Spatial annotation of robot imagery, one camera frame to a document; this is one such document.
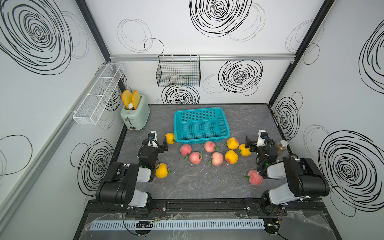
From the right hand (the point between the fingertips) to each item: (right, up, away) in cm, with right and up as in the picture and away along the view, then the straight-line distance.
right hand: (256, 136), depth 90 cm
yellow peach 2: (-55, -18, -9) cm, 59 cm away
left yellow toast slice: (-81, +24, +5) cm, 84 cm away
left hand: (-60, 0, -1) cm, 60 cm away
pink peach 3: (-28, -6, +1) cm, 29 cm away
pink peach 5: (-6, -21, -12) cm, 25 cm away
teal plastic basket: (-33, +6, +18) cm, 38 cm away
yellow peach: (-53, -2, +4) cm, 53 cm away
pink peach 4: (-24, -12, -5) cm, 27 cm away
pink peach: (-43, -8, -1) cm, 43 cm away
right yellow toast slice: (-76, +24, +8) cm, 80 cm away
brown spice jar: (+14, -5, -3) cm, 15 cm away
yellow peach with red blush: (-14, -4, +2) cm, 15 cm away
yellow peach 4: (-7, -9, -1) cm, 12 cm away
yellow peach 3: (-16, -12, -3) cm, 20 cm away
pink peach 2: (-37, -12, -5) cm, 39 cm away
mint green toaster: (-75, +10, +7) cm, 76 cm away
